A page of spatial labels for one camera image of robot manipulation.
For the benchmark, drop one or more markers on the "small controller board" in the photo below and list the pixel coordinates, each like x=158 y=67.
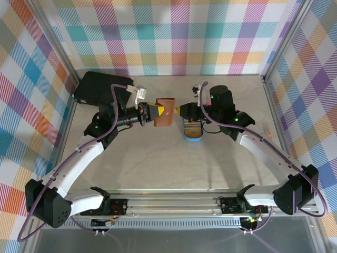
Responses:
x=100 y=223
x=248 y=223

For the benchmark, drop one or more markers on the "aluminium table side rail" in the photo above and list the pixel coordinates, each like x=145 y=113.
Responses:
x=277 y=118
x=67 y=126

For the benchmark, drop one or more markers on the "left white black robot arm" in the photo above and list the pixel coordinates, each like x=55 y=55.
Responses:
x=79 y=163

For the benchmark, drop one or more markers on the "aluminium frame post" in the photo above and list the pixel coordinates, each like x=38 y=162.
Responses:
x=58 y=44
x=286 y=39

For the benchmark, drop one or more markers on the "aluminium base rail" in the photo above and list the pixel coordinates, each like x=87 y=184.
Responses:
x=173 y=205

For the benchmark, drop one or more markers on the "blue card tin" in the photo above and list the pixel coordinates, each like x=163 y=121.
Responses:
x=193 y=139

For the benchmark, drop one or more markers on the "perforated metal strip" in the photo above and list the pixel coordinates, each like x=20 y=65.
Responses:
x=173 y=224

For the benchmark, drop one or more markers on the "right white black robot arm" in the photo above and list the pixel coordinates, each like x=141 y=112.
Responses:
x=263 y=150

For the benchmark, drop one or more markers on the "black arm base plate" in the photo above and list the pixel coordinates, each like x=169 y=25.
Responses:
x=119 y=205
x=229 y=205

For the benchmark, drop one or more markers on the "brown leather card holder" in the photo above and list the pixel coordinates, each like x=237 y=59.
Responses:
x=168 y=121

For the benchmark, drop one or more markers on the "black hard case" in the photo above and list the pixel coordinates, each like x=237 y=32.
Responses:
x=92 y=87

